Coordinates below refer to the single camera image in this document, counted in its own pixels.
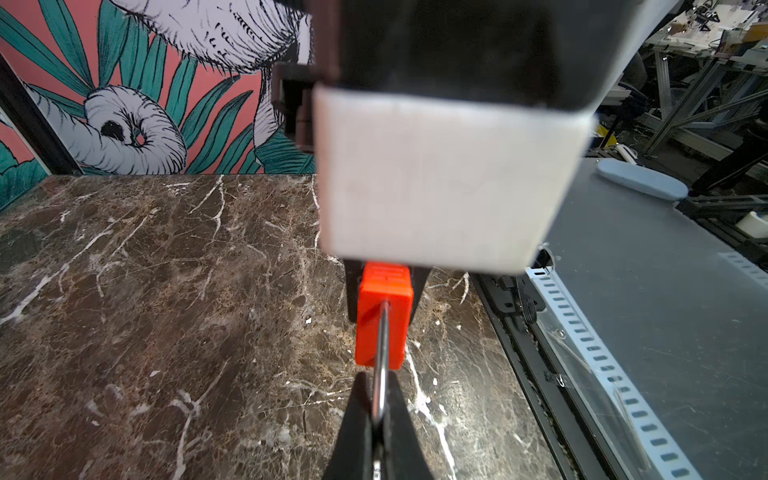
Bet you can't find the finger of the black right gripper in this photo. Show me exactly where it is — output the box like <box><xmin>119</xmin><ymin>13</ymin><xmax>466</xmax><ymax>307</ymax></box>
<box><xmin>410</xmin><ymin>266</ymin><xmax>432</xmax><ymax>303</ymax></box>
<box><xmin>344</xmin><ymin>259</ymin><xmax>364</xmax><ymax>323</ymax></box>

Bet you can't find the black enclosure corner post left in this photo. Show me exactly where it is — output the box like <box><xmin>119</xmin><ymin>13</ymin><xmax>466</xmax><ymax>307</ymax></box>
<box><xmin>1</xmin><ymin>56</ymin><xmax>83</xmax><ymax>176</ymax></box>

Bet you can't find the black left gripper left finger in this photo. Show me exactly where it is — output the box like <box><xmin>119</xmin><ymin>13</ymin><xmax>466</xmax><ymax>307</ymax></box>
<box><xmin>322</xmin><ymin>372</ymin><xmax>374</xmax><ymax>480</ymax></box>

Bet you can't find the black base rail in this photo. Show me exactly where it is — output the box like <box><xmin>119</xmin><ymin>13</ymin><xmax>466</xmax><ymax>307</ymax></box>
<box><xmin>470</xmin><ymin>273</ymin><xmax>616</xmax><ymax>479</ymax></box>

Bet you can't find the white slotted cable duct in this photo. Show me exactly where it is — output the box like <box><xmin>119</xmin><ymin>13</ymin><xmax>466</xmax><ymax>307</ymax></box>
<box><xmin>527</xmin><ymin>268</ymin><xmax>700</xmax><ymax>479</ymax></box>

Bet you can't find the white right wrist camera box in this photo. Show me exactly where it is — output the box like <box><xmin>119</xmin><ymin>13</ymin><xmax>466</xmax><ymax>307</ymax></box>
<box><xmin>313</xmin><ymin>86</ymin><xmax>594</xmax><ymax>274</ymax></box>

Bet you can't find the red padlock long shackle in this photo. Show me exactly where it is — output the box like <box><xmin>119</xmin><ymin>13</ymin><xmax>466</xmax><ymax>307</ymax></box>
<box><xmin>355</xmin><ymin>262</ymin><xmax>414</xmax><ymax>427</ymax></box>

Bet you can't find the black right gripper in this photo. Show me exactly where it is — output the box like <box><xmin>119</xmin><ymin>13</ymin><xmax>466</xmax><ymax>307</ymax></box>
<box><xmin>271</xmin><ymin>0</ymin><xmax>637</xmax><ymax>152</ymax></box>

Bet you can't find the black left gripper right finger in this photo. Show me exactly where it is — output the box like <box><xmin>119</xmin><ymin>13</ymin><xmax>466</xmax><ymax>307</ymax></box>
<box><xmin>381</xmin><ymin>371</ymin><xmax>433</xmax><ymax>480</ymax></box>

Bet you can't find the blue oval pad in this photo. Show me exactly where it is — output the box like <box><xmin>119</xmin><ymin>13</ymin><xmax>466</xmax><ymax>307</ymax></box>
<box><xmin>596</xmin><ymin>158</ymin><xmax>689</xmax><ymax>201</ymax></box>

